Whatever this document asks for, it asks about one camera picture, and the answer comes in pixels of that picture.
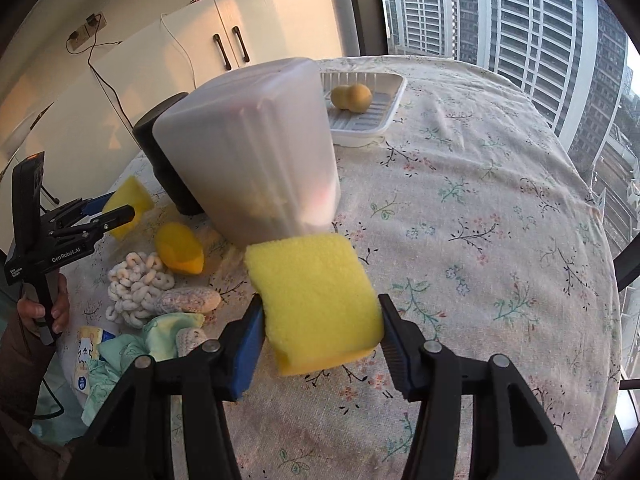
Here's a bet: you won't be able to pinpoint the yellow sponge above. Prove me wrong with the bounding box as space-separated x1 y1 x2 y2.
244 232 385 377
102 176 155 240

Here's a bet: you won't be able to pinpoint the cream tissue pack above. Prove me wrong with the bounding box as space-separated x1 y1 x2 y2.
75 326 105 367

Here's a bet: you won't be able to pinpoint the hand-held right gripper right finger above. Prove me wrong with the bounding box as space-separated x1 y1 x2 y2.
377 292 586 480

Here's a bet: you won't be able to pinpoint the white wall socket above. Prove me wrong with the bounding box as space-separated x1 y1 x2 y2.
66 27 92 52
82 12 108 41

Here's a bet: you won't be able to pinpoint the white high-rise building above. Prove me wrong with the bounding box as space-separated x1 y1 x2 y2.
382 0 631 156

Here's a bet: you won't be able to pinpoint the yellow mango-shaped soft toy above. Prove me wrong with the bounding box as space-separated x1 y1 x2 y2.
154 222 206 276

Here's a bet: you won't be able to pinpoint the beige crochet corn toy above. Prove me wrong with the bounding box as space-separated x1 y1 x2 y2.
152 286 222 316

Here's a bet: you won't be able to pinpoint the white blue-print tissue pack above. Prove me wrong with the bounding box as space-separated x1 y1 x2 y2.
74 362 98 396

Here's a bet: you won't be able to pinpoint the green cloth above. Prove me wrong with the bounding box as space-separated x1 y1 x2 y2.
82 312 206 426

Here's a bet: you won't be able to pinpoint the white plastic tray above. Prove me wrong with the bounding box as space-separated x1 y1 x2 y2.
320 71 408 148

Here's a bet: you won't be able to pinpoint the white cabinet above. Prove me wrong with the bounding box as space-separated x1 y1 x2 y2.
0 0 351 261

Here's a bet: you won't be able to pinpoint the black cylindrical container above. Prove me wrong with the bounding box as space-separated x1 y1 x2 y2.
132 92 206 217

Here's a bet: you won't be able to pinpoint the person's left forearm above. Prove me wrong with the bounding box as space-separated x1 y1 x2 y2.
0 312 61 441

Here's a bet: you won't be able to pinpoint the black cabinet handle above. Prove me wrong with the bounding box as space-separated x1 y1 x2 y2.
212 33 232 72
232 26 250 66

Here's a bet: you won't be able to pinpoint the black power cable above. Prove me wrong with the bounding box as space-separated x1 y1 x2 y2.
67 35 141 153

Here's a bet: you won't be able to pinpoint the person's left hand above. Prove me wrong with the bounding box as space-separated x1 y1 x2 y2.
17 274 72 336

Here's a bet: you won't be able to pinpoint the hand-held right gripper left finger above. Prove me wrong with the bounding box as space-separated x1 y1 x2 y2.
47 294 266 480

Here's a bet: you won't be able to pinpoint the floral tablecloth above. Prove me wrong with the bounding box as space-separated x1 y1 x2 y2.
50 55 623 480

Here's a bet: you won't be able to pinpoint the small beige crochet toy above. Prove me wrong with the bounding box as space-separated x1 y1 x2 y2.
175 327 210 358

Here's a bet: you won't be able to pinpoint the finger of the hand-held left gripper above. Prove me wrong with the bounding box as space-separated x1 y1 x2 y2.
42 191 118 223
47 204 136 241

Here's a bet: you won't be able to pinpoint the translucent plastic container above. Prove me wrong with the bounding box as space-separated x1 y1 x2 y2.
151 57 342 247

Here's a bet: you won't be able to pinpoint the black window frame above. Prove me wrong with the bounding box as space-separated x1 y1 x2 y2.
342 0 393 58

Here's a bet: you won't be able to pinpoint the yellow round fruit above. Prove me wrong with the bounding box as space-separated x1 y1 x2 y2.
330 83 373 111

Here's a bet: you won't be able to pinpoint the white puffed snacks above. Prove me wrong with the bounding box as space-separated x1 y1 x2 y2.
105 251 177 330

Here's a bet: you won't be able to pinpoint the white cable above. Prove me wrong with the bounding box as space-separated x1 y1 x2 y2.
159 12 197 92

